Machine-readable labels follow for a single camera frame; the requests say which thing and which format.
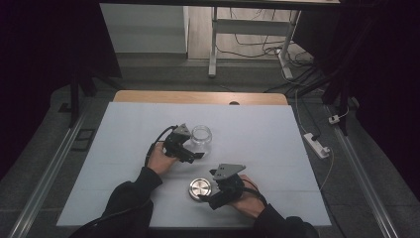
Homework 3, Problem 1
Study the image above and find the round silver metal lid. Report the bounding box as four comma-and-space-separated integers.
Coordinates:
187, 178, 214, 202

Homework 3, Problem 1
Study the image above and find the thin white cable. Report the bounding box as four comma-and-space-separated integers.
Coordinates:
320, 144, 335, 191

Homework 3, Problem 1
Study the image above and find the white table mat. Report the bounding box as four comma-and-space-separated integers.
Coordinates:
55, 101, 332, 229

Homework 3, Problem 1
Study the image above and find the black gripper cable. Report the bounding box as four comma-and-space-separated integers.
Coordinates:
242, 178, 269, 207
74, 124, 179, 238

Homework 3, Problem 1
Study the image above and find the white desk frame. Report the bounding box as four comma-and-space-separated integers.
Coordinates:
207, 6, 302, 80

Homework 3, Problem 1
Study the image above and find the dark curtain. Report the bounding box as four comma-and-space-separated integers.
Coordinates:
0, 0, 124, 181
291, 0, 420, 201

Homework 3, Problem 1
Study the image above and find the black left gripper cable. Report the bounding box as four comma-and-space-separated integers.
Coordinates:
74, 124, 179, 238

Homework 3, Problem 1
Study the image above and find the black metal stand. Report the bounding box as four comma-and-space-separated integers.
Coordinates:
58, 63, 124, 129
320, 63, 352, 137

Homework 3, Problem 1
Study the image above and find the white power strip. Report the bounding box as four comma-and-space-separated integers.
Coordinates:
303, 132, 332, 161

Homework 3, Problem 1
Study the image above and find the wooden table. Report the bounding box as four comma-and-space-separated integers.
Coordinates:
112, 89, 289, 107

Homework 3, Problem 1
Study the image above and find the tangle of black floor cables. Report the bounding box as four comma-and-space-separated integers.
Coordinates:
216, 8, 326, 95

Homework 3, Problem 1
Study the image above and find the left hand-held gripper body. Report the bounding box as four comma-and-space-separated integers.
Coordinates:
162, 123, 196, 165

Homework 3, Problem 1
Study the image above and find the aluminium floor rail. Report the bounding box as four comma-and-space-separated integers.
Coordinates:
7, 107, 91, 238
325, 104, 400, 238

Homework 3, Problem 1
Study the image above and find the person's right hand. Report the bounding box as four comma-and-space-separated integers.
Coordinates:
228, 174, 267, 221

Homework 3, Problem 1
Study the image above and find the clear glass jar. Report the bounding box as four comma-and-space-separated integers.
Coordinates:
184, 124, 213, 159

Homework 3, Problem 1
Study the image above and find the person's left hand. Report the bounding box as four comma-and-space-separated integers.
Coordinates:
146, 142, 180, 177

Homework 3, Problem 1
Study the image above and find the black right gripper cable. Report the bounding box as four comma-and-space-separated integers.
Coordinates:
242, 178, 269, 207

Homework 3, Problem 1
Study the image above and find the black floor plate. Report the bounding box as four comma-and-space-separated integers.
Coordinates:
70, 128, 97, 153

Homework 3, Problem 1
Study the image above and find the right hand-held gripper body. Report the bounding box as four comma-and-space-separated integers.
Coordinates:
207, 163, 248, 211

